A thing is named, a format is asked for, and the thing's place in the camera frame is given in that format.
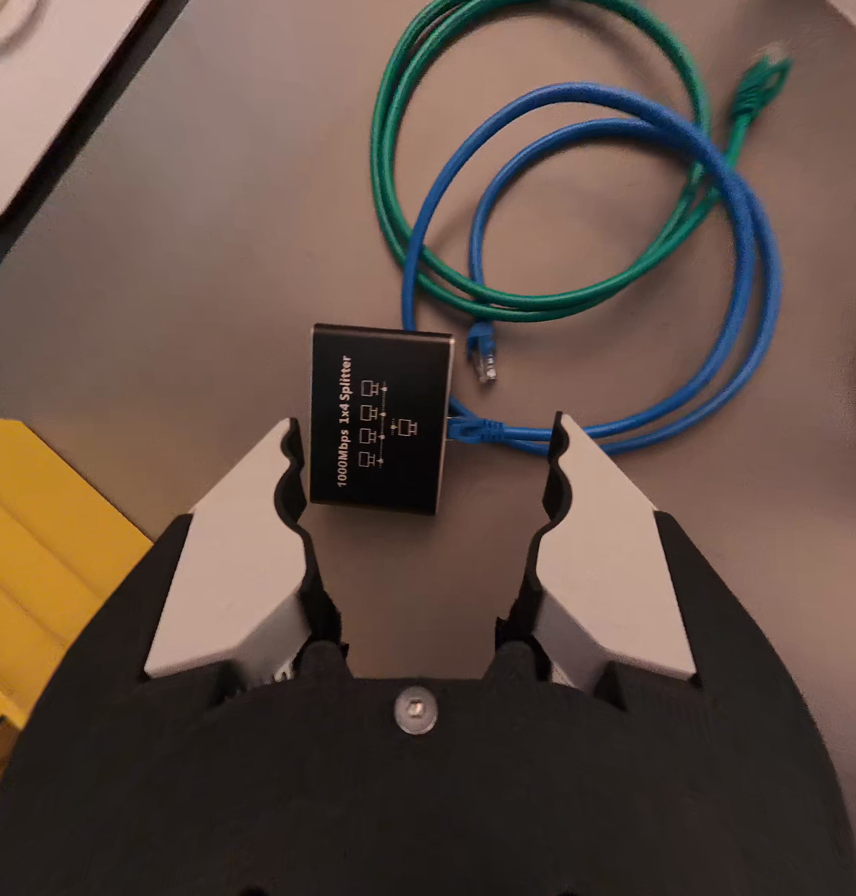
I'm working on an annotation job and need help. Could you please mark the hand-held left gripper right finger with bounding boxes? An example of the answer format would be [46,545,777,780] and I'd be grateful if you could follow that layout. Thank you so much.
[498,412,702,690]

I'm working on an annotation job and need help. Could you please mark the black ethernet splitter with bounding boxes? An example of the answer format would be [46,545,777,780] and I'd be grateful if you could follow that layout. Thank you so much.
[309,323,456,517]

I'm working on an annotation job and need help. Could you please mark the white board stand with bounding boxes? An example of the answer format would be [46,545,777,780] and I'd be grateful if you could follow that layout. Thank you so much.
[0,0,153,229]

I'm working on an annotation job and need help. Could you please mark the blue ethernet cable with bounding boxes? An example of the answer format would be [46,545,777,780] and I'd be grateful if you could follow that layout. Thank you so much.
[400,83,784,457]

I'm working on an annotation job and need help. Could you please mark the yellow plastic bin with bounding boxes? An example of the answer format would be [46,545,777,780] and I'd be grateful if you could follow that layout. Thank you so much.
[0,418,154,820]

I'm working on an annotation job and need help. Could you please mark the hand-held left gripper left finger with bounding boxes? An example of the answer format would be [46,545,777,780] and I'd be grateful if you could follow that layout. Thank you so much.
[144,418,341,690]

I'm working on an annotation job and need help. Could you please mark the green ethernet cable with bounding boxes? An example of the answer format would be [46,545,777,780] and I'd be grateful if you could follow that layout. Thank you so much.
[371,0,793,324]

